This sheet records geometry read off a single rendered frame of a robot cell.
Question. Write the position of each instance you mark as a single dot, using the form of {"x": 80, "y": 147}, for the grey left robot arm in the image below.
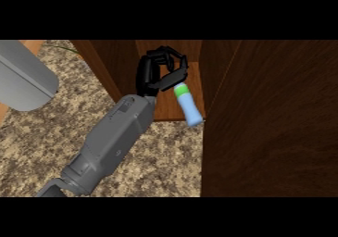
{"x": 116, "y": 135}

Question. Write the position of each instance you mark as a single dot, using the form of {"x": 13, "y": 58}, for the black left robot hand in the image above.
{"x": 147, "y": 75}

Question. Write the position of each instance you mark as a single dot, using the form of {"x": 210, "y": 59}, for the pale grey rounded appliance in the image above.
{"x": 19, "y": 77}

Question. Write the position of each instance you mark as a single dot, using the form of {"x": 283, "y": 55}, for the brown wooden cabinet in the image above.
{"x": 113, "y": 64}

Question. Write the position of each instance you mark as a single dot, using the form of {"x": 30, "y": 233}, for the dark brown cabinet door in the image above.
{"x": 277, "y": 123}

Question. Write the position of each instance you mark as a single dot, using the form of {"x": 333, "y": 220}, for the pale blue green-capped water bottle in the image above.
{"x": 188, "y": 106}

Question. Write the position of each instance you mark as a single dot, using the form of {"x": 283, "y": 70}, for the green plant leaf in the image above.
{"x": 64, "y": 48}

